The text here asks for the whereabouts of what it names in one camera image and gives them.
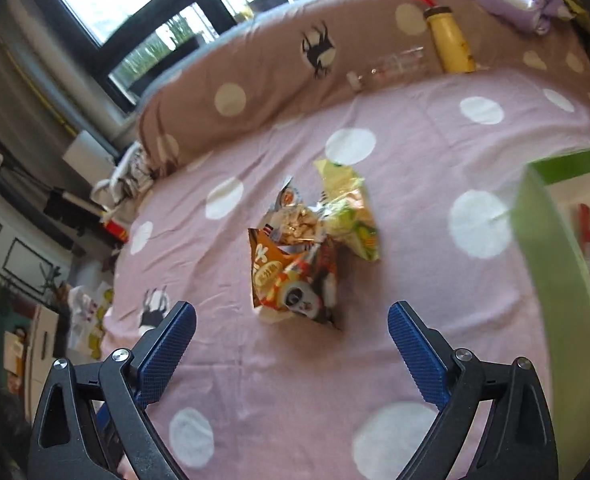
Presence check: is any red fries carton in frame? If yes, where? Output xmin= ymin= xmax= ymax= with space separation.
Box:
xmin=102 ymin=219 xmax=129 ymax=243

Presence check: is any green cardboard box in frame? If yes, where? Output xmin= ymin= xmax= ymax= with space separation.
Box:
xmin=511 ymin=150 xmax=590 ymax=479

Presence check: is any white paper roll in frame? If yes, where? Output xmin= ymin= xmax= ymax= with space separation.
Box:
xmin=63 ymin=130 xmax=115 ymax=186

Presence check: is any white fries print bag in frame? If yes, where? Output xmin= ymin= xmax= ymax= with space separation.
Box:
xmin=67 ymin=282 xmax=114 ymax=361

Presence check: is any pink polka dot bedsheet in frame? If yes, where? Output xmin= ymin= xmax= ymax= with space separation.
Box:
xmin=105 ymin=68 xmax=590 ymax=479

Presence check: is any clear plastic bottle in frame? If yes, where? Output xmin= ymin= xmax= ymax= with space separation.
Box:
xmin=346 ymin=47 xmax=427 ymax=93

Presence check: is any brown polka dot bolster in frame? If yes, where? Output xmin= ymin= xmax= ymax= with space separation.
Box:
xmin=138 ymin=0 xmax=590 ymax=188

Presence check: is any yellow bottle red strap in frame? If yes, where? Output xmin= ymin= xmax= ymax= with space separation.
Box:
xmin=408 ymin=0 xmax=478 ymax=75

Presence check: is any orange panda snack bag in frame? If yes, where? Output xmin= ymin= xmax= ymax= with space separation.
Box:
xmin=248 ymin=229 xmax=337 ymax=327

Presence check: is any white popcorn snack bag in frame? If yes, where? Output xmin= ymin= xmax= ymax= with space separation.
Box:
xmin=259 ymin=177 xmax=325 ymax=248

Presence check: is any white striped cloth pile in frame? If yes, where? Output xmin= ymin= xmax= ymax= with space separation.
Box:
xmin=91 ymin=141 xmax=155 ymax=211

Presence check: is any yellow green corn snack bag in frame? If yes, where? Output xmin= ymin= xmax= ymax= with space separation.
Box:
xmin=313 ymin=159 xmax=380 ymax=262

